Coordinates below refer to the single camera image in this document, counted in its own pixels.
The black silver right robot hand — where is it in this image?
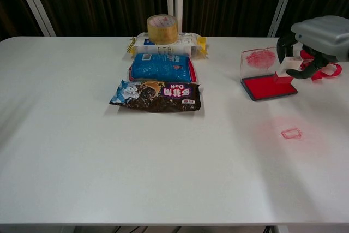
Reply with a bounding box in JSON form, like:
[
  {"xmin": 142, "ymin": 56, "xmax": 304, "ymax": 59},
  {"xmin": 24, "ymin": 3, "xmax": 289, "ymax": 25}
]
[{"xmin": 276, "ymin": 16, "xmax": 349, "ymax": 81}]

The small white red stamp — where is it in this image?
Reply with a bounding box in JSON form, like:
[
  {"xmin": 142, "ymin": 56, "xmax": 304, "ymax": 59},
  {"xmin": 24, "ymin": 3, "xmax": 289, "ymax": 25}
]
[{"xmin": 273, "ymin": 56, "xmax": 304, "ymax": 85}]

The red ribbon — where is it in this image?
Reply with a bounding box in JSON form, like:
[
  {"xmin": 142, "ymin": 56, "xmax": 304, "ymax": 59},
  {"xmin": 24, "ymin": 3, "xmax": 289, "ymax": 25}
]
[{"xmin": 298, "ymin": 50, "xmax": 343, "ymax": 83}]

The red ink pad case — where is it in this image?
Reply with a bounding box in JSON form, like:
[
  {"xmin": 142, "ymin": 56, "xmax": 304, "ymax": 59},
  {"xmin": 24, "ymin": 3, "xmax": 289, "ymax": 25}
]
[{"xmin": 239, "ymin": 47, "xmax": 298, "ymax": 103}]

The white yellow snack packet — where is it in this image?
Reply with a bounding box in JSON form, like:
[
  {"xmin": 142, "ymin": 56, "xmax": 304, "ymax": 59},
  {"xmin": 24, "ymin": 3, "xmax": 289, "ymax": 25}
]
[{"xmin": 125, "ymin": 32, "xmax": 209, "ymax": 59}]

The brown tape roll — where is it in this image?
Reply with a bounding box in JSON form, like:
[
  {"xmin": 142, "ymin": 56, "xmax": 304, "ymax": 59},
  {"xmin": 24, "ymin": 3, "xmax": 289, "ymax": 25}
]
[{"xmin": 146, "ymin": 14, "xmax": 178, "ymax": 45}]

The blue snack bag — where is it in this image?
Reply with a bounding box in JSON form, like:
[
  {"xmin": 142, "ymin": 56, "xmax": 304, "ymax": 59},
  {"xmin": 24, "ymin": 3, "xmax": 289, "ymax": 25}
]
[{"xmin": 128, "ymin": 52, "xmax": 197, "ymax": 83}]

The dark brown snack bag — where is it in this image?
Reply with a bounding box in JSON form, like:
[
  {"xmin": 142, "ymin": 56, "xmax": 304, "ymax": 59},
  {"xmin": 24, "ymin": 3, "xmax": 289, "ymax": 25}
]
[{"xmin": 109, "ymin": 79, "xmax": 202, "ymax": 113}]

